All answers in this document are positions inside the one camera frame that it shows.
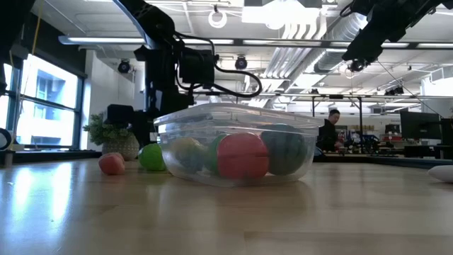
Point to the potted green artificial plant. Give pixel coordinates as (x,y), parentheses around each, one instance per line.
(106,136)

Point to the black ceiling spotlight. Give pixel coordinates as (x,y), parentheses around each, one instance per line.
(241,63)
(124,66)

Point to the clear plastic tupperware container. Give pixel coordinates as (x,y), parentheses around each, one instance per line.
(198,117)

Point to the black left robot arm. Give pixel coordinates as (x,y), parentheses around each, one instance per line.
(148,21)

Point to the black monitor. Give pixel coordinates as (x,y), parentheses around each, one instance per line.
(421,125)
(447,131)

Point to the overhead light bar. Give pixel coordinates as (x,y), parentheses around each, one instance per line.
(106,40)

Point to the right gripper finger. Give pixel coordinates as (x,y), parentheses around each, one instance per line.
(361,44)

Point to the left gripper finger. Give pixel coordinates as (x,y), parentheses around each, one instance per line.
(145,132)

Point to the black metal stand frame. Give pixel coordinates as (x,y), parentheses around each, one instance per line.
(336,96)

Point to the person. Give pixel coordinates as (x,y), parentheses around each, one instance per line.
(327,136)

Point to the pink peach toy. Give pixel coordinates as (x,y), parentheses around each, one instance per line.
(112,164)

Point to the large window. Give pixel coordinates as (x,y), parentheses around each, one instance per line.
(46,106)

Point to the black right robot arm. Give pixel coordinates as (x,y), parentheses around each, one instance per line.
(424,8)

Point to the large red tomato toy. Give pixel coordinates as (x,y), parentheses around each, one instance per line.
(242,156)

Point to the striped green watermelon toy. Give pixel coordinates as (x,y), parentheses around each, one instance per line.
(286,150)

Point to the plain green apple toy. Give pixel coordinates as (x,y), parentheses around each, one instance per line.
(212,156)

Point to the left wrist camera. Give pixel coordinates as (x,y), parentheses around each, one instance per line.
(196,67)

